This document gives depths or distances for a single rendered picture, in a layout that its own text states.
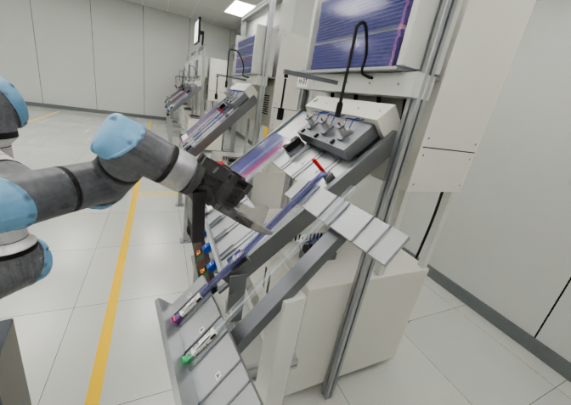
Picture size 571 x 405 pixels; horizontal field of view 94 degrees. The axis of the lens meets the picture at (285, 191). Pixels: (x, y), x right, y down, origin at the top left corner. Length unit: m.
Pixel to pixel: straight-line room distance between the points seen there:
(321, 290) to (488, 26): 1.04
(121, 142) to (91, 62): 9.14
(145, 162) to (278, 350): 0.52
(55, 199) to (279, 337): 0.51
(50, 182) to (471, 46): 1.13
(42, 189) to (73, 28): 9.26
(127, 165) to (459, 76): 1.00
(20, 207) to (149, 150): 0.17
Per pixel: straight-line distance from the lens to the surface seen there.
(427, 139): 1.06
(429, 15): 0.96
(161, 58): 9.47
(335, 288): 1.09
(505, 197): 2.36
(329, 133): 1.01
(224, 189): 0.54
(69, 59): 9.70
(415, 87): 0.91
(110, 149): 0.48
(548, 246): 2.30
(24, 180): 0.50
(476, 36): 1.14
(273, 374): 0.80
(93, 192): 0.53
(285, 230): 0.83
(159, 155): 0.49
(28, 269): 0.98
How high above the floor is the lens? 1.25
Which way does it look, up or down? 19 degrees down
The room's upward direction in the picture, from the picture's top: 10 degrees clockwise
